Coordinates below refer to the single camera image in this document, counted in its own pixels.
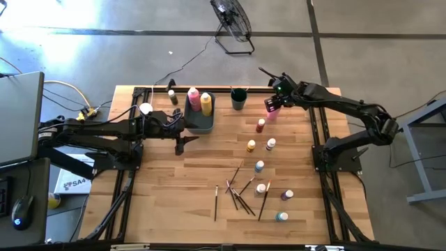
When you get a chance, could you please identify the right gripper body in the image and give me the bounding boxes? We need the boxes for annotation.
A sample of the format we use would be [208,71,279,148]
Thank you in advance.
[268,72,302,105]

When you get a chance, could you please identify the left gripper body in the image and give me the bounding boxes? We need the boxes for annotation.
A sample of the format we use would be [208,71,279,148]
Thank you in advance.
[141,108,186,137]

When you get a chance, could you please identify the large pink paint bottle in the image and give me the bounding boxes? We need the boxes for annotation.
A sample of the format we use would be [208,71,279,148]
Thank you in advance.
[187,86,203,112]
[266,107,282,123]

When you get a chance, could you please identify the large yellow paint bottle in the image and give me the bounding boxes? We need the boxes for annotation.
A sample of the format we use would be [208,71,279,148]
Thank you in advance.
[199,92,213,118]

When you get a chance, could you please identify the grey-teal plastic bin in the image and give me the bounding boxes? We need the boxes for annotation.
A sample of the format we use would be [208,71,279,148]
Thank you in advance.
[183,91,217,135]

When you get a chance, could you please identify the teal ribbed plastic cup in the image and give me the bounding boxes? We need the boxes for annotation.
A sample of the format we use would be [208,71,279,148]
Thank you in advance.
[230,87,248,112]

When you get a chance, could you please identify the black paintbrush golden tip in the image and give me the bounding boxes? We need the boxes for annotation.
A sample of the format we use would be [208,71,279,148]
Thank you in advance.
[225,160,245,195]

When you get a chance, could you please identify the black floor fan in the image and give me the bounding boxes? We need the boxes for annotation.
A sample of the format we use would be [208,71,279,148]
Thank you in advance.
[209,0,256,56]

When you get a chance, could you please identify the black paintbrush silver ferrule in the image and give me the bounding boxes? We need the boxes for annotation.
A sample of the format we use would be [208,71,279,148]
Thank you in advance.
[238,175,256,196]

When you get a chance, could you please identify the long black paintbrushes right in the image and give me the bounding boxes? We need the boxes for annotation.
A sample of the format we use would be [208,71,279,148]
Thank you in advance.
[229,187,251,215]

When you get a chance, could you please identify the loose paintbrushes on table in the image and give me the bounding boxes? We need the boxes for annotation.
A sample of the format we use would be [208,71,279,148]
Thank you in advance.
[257,179,272,222]

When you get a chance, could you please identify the white printed box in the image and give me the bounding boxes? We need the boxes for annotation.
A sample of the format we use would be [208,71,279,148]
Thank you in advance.
[53,153,95,196]

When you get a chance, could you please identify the white aluminium extrusion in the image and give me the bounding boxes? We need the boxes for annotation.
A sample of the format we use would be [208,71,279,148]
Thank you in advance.
[109,243,151,251]
[304,244,346,251]

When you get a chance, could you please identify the yellow round object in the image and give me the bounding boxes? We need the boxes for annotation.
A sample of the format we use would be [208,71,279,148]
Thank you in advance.
[47,192,62,211]

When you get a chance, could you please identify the black desk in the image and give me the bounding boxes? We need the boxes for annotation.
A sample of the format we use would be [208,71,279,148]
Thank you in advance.
[0,156,52,249]

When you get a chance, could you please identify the black computer mouse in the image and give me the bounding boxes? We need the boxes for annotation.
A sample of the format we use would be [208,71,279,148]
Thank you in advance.
[10,194,35,231]

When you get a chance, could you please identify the black keyboard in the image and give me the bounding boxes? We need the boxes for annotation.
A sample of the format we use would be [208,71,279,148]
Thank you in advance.
[0,176,10,218]

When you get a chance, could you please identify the black aluminium table frame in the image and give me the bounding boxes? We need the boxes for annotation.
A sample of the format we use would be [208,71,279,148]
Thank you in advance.
[78,85,376,245]

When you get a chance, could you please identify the thin black fan cable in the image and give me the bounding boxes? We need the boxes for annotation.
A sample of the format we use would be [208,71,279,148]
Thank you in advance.
[154,33,224,86]

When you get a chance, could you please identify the yellow extension cable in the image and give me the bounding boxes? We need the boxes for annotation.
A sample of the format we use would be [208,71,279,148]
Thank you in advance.
[39,79,98,130]

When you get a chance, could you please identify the black floor cable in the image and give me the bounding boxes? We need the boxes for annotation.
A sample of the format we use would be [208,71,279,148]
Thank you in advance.
[385,89,446,123]

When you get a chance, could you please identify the grey metal table frame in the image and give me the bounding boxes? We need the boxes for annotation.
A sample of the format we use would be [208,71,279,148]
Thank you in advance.
[384,97,446,206]

